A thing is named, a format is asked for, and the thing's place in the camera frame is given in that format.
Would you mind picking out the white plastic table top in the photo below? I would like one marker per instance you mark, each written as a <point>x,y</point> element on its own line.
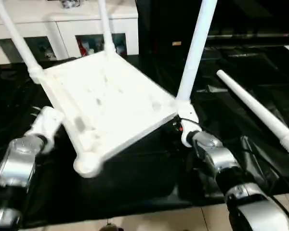
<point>106,96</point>

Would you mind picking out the dark robot foot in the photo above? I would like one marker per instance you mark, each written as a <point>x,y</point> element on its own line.
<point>110,227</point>

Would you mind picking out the red bottle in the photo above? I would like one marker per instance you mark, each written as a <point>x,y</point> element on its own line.
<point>81,48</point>

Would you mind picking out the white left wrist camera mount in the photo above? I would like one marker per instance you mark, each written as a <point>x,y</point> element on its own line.
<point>48,122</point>

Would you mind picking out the white glass-door cabinet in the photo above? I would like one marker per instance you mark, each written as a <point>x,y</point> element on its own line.
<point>62,24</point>

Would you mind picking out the white plastic table leg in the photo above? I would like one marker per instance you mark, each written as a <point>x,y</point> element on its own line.
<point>106,29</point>
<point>195,53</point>
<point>19,41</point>
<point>255,106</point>

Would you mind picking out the black table mat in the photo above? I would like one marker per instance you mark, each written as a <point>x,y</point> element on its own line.
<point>147,187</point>

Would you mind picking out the clear glass ornament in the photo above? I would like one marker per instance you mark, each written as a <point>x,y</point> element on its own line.
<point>69,3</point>

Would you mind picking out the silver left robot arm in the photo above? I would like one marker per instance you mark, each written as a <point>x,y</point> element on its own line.
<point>17,163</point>

